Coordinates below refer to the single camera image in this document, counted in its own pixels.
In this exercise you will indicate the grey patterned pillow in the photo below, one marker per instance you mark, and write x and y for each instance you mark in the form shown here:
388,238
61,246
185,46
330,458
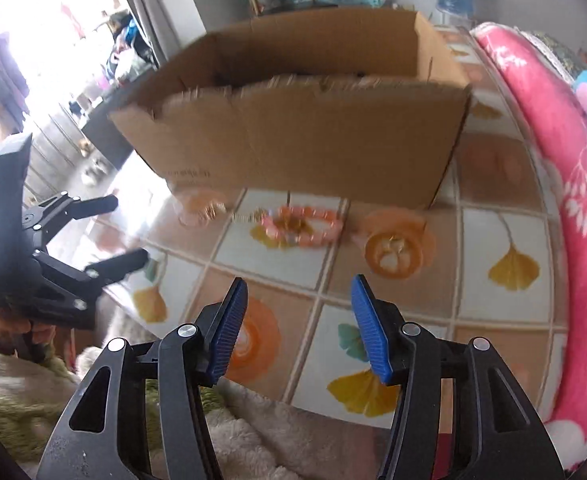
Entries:
553,50

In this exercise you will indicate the ginkgo print tablecloth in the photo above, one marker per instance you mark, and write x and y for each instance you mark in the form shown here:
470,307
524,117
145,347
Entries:
423,300

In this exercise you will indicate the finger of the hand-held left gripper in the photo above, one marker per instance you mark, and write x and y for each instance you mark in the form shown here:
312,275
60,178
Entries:
118,265
88,206

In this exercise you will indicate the pink floral blanket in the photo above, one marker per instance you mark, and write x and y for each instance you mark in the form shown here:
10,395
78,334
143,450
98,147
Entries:
573,260

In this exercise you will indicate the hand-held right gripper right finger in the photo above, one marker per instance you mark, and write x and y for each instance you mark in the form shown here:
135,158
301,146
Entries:
373,335

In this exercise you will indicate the pile of clothes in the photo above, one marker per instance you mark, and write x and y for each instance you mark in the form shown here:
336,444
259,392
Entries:
128,35

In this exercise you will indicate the white shoe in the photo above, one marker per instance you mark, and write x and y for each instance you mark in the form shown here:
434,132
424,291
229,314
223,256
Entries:
93,175

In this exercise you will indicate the grey curtain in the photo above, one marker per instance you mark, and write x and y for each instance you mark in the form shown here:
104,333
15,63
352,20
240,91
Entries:
163,0

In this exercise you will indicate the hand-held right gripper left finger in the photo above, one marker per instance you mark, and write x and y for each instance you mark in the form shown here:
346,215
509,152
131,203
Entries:
228,330

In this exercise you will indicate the cardboard box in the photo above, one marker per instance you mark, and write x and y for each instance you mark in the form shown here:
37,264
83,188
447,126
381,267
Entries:
298,135

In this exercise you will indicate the dark cabinet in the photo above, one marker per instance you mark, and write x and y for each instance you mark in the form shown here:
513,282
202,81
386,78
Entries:
103,135

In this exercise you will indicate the person's left hand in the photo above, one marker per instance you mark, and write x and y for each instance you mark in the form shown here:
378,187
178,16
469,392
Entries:
3,327

